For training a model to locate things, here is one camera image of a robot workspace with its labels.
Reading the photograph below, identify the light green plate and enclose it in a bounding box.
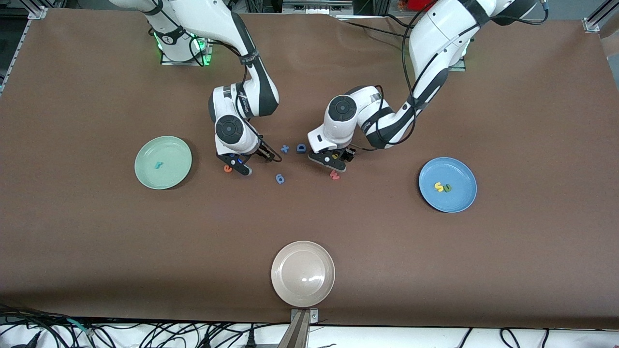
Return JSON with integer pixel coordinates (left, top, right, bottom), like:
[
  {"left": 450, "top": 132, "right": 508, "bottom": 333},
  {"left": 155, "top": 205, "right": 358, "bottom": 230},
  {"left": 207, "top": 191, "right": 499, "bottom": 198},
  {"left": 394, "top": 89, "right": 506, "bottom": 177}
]
[{"left": 134, "top": 136, "right": 193, "bottom": 190}]

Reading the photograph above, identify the blue plate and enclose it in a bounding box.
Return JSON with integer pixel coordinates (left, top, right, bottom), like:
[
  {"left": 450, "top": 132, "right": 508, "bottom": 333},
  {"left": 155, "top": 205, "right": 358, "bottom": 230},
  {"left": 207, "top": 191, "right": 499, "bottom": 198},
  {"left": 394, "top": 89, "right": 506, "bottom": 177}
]
[{"left": 418, "top": 157, "right": 478, "bottom": 213}]

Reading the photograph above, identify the beige plate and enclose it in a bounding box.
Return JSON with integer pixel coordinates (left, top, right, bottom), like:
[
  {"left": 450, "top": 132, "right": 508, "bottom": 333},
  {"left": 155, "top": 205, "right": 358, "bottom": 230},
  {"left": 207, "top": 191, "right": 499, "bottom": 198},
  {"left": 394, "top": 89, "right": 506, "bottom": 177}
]
[{"left": 271, "top": 241, "right": 336, "bottom": 308}]

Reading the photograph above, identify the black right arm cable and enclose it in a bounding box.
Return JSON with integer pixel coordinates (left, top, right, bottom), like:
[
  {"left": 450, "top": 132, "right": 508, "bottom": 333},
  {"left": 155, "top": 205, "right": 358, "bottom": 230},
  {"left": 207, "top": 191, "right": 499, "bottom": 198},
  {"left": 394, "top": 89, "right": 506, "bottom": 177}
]
[{"left": 145, "top": 0, "right": 282, "bottom": 162}]

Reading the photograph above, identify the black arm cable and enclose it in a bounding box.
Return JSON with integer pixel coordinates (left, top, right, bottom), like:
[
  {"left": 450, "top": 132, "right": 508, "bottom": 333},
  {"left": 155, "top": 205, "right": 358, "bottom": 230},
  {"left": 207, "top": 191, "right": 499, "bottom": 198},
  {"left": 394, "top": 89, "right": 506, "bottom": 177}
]
[
  {"left": 145, "top": 0, "right": 282, "bottom": 162},
  {"left": 351, "top": 0, "right": 549, "bottom": 153}
]

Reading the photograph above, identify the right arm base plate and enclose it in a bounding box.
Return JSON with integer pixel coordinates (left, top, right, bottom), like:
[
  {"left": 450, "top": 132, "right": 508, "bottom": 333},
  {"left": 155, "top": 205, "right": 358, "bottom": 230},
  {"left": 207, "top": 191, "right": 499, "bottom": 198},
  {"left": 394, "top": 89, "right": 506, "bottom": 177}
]
[{"left": 161, "top": 19, "right": 214, "bottom": 66}]

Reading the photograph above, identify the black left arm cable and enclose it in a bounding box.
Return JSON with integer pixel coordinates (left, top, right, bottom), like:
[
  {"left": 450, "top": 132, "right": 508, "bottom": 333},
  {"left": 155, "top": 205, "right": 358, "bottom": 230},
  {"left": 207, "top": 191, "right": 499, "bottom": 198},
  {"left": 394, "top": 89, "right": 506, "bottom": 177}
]
[{"left": 351, "top": 0, "right": 549, "bottom": 153}]

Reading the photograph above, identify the black table cable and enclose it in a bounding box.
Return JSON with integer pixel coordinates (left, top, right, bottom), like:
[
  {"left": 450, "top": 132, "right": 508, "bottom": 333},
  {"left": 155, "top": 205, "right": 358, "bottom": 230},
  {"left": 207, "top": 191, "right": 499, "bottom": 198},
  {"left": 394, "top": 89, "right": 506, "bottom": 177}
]
[{"left": 339, "top": 19, "right": 412, "bottom": 39}]

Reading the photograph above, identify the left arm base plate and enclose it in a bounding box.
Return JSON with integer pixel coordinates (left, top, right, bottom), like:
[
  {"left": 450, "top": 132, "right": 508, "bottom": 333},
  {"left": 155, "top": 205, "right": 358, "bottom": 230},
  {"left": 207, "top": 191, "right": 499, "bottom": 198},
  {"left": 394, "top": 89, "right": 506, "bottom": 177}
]
[{"left": 447, "top": 46, "right": 467, "bottom": 72}]

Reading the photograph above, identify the aluminium camera post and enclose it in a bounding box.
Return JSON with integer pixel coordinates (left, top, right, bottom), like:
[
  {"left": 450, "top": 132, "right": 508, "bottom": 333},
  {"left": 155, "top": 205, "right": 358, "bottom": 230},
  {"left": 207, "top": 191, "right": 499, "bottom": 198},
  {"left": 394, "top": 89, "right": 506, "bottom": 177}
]
[{"left": 278, "top": 308, "right": 320, "bottom": 348}]

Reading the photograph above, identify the teal cable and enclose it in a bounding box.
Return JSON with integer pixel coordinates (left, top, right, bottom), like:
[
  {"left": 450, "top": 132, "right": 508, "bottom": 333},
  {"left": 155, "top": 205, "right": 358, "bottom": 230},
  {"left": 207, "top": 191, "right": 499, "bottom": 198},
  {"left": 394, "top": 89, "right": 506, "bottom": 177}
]
[{"left": 67, "top": 318, "right": 95, "bottom": 336}]

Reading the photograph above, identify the aluminium frame profile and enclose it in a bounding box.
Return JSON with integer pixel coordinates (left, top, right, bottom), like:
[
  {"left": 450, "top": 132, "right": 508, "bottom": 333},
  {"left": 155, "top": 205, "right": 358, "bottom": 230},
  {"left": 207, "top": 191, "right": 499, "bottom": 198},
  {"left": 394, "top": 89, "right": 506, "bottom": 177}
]
[{"left": 583, "top": 0, "right": 619, "bottom": 33}]

